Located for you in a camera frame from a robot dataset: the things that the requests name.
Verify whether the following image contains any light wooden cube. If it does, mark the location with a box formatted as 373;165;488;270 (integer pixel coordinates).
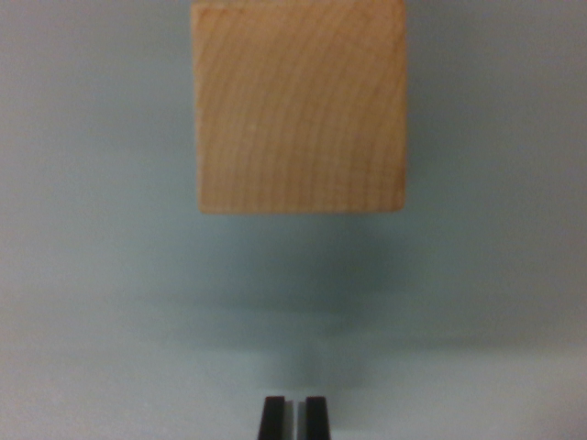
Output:
190;0;409;215

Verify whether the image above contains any pale blue plastic tray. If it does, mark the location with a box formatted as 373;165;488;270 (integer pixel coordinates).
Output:
0;0;587;440

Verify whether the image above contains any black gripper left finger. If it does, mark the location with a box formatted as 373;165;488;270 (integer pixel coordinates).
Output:
258;396;288;440

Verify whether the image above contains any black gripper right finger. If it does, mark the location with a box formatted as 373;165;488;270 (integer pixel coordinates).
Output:
304;396;332;440

